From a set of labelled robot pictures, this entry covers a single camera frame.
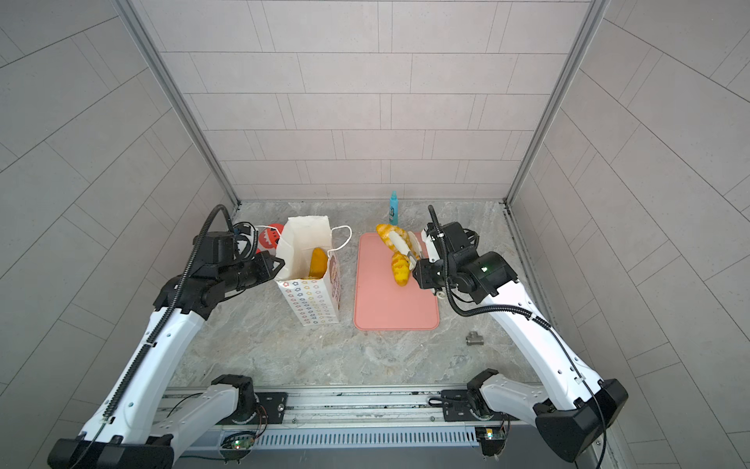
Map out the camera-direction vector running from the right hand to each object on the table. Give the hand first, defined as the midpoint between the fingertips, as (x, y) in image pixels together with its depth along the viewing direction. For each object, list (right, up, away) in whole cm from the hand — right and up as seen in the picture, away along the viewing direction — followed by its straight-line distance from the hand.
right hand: (417, 272), depth 71 cm
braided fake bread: (-3, -3, +22) cm, 23 cm away
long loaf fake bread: (-28, 0, +16) cm, 33 cm away
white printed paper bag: (-33, -2, +20) cm, 39 cm away
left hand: (-31, +3, +1) cm, 32 cm away
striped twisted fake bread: (-9, +10, +7) cm, 15 cm away
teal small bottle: (-5, +17, +34) cm, 38 cm away
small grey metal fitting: (+17, -20, +10) cm, 28 cm away
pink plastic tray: (-10, -13, +18) cm, 24 cm away
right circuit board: (+17, -39, -3) cm, 43 cm away
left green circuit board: (-39, -37, -7) cm, 54 cm away
